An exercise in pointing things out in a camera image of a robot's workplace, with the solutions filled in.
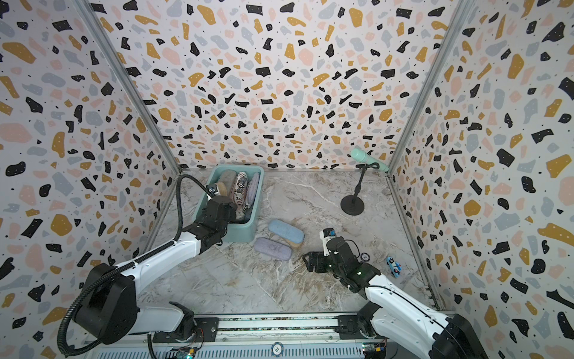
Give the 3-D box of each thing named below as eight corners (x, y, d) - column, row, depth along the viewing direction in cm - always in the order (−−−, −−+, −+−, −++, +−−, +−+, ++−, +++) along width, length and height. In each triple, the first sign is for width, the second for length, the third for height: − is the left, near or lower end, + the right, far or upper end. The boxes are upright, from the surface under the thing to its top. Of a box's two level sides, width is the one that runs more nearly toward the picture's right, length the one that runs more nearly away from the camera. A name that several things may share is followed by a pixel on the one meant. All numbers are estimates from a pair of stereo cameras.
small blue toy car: (395, 278, 88) (397, 275, 86) (384, 260, 93) (386, 257, 91) (403, 275, 89) (406, 272, 87) (392, 257, 94) (394, 254, 92)
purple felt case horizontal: (252, 250, 94) (251, 247, 91) (258, 238, 97) (257, 234, 95) (289, 262, 91) (289, 258, 88) (294, 249, 95) (294, 245, 92)
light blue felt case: (267, 232, 99) (265, 225, 95) (274, 222, 103) (273, 216, 99) (299, 248, 95) (299, 242, 90) (305, 238, 98) (306, 231, 94)
